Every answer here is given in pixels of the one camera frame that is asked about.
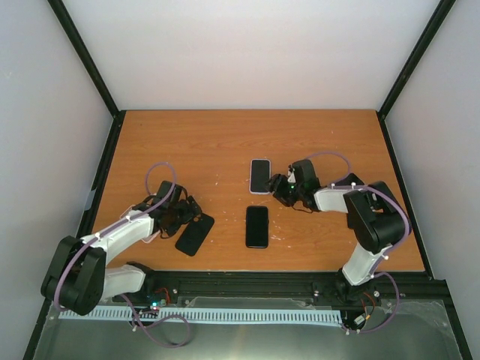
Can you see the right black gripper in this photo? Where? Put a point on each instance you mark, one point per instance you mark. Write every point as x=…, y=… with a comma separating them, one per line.
x=277, y=185

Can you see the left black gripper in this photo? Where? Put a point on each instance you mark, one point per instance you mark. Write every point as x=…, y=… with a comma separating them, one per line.
x=188, y=214

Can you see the lavender phone case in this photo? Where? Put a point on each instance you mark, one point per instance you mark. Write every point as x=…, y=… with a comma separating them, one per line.
x=250, y=187

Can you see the black case with ring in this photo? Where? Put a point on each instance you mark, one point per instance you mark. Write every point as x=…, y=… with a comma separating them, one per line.
x=194, y=234

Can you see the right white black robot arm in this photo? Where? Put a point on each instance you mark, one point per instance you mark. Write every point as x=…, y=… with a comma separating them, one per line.
x=372, y=213

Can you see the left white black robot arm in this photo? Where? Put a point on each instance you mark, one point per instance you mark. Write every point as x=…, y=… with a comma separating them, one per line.
x=79, y=278

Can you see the left controller board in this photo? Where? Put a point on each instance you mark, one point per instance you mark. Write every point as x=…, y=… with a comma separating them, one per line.
x=158, y=298

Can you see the controller board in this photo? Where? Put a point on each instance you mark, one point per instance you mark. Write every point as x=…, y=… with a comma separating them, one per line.
x=158, y=298
x=368, y=305

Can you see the right controller board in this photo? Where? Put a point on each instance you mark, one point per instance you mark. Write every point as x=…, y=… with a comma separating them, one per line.
x=368, y=305

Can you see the black aluminium frame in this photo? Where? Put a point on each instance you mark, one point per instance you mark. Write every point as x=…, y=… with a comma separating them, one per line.
x=430, y=30

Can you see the light blue cable duct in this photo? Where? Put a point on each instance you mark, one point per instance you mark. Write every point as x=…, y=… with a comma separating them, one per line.
x=226, y=316

